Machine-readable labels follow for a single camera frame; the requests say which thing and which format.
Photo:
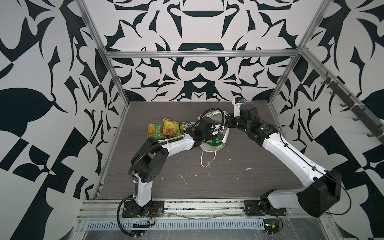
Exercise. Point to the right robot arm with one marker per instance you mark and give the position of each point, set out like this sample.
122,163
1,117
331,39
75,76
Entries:
321,188

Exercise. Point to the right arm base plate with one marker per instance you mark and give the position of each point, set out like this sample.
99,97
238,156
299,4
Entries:
261,208

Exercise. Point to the yellow chips snack bag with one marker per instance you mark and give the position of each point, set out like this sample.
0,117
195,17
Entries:
171,128

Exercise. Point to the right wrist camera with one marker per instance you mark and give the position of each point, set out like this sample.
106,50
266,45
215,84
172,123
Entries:
237,103

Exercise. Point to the white slotted cable duct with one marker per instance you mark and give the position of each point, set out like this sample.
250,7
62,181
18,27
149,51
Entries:
201,224

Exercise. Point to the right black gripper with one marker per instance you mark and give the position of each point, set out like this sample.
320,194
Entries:
230,119

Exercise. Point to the yellow green snack bag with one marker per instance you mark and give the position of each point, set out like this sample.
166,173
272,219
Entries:
185,125

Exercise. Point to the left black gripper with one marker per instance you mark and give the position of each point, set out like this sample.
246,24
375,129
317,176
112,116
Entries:
212,137

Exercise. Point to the aluminium cage frame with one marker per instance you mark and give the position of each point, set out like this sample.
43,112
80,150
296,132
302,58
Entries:
177,58

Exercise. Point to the green red snack bag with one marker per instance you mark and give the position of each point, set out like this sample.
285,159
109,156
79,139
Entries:
156,131

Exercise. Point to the aluminium front rail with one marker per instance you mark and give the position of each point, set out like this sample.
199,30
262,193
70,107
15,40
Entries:
189,208

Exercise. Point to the green circuit board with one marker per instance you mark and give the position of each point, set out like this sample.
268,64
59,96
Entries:
272,226

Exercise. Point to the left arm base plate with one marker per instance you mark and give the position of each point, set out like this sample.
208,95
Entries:
132,210

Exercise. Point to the floral paper gift bag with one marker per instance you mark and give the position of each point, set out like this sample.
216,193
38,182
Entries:
217,116

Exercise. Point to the wall hook rail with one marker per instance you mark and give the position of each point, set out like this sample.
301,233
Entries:
350,102

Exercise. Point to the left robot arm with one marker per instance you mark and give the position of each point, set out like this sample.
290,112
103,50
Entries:
151,157

